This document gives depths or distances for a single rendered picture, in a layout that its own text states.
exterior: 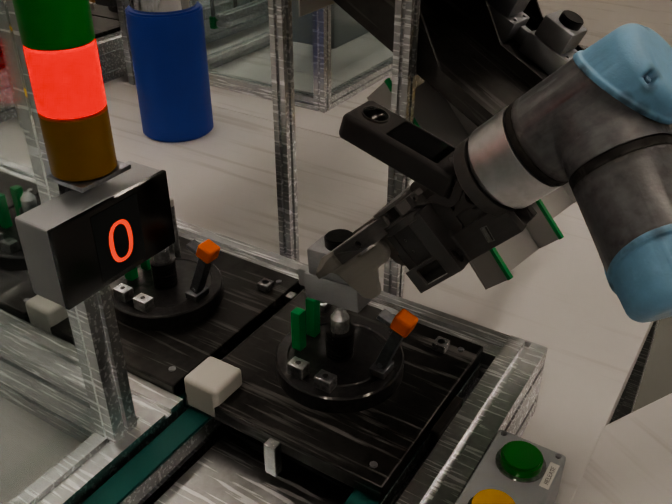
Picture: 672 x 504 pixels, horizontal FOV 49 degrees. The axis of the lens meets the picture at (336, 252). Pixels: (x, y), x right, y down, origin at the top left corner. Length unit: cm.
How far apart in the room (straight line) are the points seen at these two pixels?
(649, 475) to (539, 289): 36
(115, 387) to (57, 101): 31
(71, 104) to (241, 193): 88
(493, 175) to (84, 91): 31
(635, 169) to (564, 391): 53
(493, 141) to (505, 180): 3
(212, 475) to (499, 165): 44
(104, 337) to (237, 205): 70
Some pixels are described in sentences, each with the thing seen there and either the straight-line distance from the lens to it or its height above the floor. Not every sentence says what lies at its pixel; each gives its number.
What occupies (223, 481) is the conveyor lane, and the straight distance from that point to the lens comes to 80.
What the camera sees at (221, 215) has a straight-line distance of 135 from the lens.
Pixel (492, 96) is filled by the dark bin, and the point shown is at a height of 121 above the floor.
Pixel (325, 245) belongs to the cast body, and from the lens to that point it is 73.
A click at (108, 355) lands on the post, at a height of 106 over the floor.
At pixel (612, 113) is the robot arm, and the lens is 54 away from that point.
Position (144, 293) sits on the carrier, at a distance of 94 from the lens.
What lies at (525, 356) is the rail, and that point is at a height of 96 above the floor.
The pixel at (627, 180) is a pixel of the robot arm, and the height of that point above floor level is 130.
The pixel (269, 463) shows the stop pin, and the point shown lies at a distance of 77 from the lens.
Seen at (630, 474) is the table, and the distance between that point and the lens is 93.
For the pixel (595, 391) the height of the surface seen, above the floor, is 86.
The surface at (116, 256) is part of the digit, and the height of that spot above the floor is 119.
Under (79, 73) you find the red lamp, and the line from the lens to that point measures 57.
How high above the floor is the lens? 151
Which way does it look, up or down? 32 degrees down
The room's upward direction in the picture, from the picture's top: straight up
